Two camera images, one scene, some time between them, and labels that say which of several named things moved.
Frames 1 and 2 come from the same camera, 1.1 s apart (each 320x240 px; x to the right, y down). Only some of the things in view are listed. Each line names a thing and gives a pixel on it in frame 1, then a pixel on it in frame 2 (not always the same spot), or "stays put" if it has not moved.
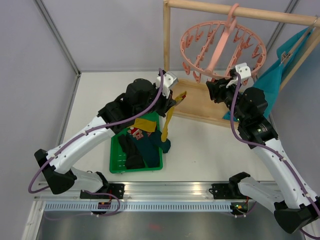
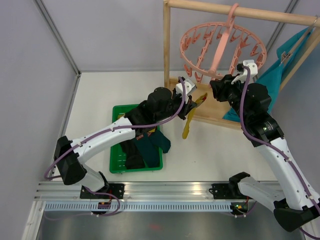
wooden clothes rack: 197,103 stays put
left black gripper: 167,104 -> 187,106
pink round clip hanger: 222,49 stays put
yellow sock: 164,134 -> 190,115
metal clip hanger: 286,56 stays put
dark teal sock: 150,146 stays put
